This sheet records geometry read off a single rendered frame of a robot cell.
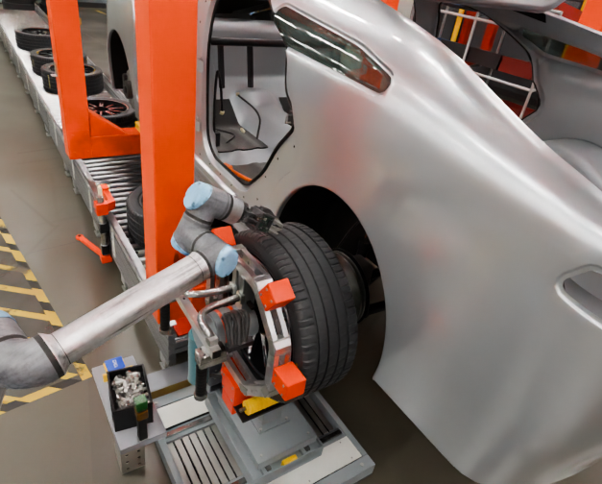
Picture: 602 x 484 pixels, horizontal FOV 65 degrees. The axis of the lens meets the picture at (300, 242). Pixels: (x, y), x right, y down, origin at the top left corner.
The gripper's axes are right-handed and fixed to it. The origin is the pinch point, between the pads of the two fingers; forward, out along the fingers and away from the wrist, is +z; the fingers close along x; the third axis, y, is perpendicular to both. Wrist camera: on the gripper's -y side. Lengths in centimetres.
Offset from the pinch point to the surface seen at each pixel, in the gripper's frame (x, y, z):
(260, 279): -16.2, 13.9, -7.6
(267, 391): -50, 25, 8
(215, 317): -37.8, 1.9, -8.0
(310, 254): -2.9, 13.6, 7.2
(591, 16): 185, -41, 177
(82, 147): -38, -239, -4
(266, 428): -86, 0, 46
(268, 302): -19.6, 22.5, -8.1
